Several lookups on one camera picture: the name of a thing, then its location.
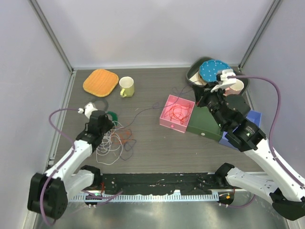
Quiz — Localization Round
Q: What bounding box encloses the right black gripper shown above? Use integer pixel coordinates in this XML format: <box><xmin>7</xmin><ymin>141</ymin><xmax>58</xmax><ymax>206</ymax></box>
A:
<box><xmin>193</xmin><ymin>81</ymin><xmax>229</xmax><ymax>130</ymax></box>

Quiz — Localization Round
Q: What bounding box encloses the orange cable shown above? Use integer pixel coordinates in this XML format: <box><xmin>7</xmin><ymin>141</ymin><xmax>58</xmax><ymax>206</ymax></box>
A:
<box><xmin>112</xmin><ymin>127</ymin><xmax>133</xmax><ymax>146</ymax></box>
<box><xmin>168</xmin><ymin>102</ymin><xmax>193</xmax><ymax>125</ymax></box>

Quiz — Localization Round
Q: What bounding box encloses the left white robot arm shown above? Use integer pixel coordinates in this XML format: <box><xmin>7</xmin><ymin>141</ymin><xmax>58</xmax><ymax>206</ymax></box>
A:
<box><xmin>27</xmin><ymin>108</ymin><xmax>114</xmax><ymax>220</ymax></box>

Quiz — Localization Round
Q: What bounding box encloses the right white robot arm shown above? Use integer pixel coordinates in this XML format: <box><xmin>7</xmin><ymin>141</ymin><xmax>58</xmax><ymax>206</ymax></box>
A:
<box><xmin>192</xmin><ymin>84</ymin><xmax>305</xmax><ymax>221</ymax></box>

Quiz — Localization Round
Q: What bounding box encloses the white square board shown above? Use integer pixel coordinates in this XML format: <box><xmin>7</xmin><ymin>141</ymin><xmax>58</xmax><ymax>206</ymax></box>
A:
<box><xmin>189</xmin><ymin>72</ymin><xmax>207</xmax><ymax>86</ymax></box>

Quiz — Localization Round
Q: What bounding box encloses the blue dotted plate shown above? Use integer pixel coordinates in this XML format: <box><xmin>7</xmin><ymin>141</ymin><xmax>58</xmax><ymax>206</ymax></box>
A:
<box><xmin>199</xmin><ymin>59</ymin><xmax>231</xmax><ymax>83</ymax></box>

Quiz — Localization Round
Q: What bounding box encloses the dark green tray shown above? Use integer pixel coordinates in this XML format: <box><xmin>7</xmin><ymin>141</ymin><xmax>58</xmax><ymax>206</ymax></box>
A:
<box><xmin>186</xmin><ymin>56</ymin><xmax>250</xmax><ymax>95</ymax></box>

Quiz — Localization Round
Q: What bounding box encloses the green drawer box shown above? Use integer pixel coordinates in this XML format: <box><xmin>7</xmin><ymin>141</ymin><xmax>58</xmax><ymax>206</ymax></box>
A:
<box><xmin>186</xmin><ymin>106</ymin><xmax>223</xmax><ymax>142</ymax></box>

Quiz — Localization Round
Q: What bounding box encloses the pink drawer box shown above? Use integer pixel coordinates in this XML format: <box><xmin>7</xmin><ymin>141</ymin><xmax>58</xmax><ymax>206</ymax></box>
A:
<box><xmin>159</xmin><ymin>94</ymin><xmax>195</xmax><ymax>133</ymax></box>

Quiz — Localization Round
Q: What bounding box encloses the pink mug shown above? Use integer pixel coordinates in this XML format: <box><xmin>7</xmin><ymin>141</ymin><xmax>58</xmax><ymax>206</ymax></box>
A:
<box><xmin>225</xmin><ymin>79</ymin><xmax>244</xmax><ymax>95</ymax></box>

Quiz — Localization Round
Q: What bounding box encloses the orange square plate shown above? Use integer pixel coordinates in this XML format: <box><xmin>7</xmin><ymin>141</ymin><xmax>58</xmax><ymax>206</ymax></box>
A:
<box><xmin>83</xmin><ymin>69</ymin><xmax>119</xmax><ymax>97</ymax></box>

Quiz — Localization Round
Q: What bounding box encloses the yellow-green mug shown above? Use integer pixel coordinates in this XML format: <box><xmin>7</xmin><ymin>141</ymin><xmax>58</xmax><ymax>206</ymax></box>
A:
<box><xmin>119</xmin><ymin>76</ymin><xmax>134</xmax><ymax>98</ymax></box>

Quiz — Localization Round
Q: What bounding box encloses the blue drawer box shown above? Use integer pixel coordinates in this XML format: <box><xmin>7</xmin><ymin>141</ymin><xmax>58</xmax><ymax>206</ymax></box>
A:
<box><xmin>218</xmin><ymin>110</ymin><xmax>262</xmax><ymax>150</ymax></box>

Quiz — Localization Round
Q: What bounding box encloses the green wire coil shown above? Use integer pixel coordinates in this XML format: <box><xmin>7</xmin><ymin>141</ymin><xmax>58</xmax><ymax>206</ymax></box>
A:
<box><xmin>106</xmin><ymin>111</ymin><xmax>119</xmax><ymax>122</ymax></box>

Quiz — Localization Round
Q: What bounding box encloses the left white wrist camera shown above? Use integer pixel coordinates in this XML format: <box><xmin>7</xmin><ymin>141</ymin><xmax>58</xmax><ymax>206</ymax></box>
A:
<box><xmin>77</xmin><ymin>102</ymin><xmax>97</xmax><ymax>119</ymax></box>

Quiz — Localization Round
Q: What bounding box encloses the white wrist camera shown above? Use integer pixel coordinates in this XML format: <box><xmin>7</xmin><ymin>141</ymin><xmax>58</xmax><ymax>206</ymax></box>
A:
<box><xmin>210</xmin><ymin>69</ymin><xmax>237</xmax><ymax>92</ymax></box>
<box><xmin>77</xmin><ymin>102</ymin><xmax>97</xmax><ymax>119</ymax></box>

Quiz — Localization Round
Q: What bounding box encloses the grey wire coil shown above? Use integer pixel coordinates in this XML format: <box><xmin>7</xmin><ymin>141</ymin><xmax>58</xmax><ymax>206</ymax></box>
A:
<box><xmin>91</xmin><ymin>97</ymin><xmax>109</xmax><ymax>113</ymax></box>

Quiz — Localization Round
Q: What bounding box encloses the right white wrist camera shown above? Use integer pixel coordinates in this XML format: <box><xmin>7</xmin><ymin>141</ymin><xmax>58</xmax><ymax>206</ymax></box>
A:
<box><xmin>210</xmin><ymin>69</ymin><xmax>237</xmax><ymax>92</ymax></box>

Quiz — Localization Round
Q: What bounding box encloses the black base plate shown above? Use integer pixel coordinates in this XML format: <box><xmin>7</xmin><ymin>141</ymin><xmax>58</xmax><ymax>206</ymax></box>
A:
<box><xmin>86</xmin><ymin>173</ymin><xmax>233</xmax><ymax>196</ymax></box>

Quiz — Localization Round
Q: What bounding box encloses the white cable duct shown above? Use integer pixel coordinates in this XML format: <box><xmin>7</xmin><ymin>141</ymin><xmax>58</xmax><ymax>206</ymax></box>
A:
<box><xmin>69</xmin><ymin>192</ymin><xmax>219</xmax><ymax>203</ymax></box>

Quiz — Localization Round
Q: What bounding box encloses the right aluminium frame post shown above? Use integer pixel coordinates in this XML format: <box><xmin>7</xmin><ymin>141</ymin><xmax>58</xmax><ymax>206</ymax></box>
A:
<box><xmin>238</xmin><ymin>0</ymin><xmax>283</xmax><ymax>71</ymax></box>

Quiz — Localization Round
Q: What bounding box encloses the aluminium frame post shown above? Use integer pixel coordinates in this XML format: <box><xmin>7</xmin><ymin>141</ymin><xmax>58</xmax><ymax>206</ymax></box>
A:
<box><xmin>28</xmin><ymin>0</ymin><xmax>74</xmax><ymax>73</ymax></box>
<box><xmin>238</xmin><ymin>0</ymin><xmax>283</xmax><ymax>71</ymax></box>

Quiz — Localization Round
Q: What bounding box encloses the left aluminium frame post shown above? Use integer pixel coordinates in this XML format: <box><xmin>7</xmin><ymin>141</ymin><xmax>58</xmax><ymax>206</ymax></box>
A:
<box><xmin>28</xmin><ymin>0</ymin><xmax>74</xmax><ymax>73</ymax></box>

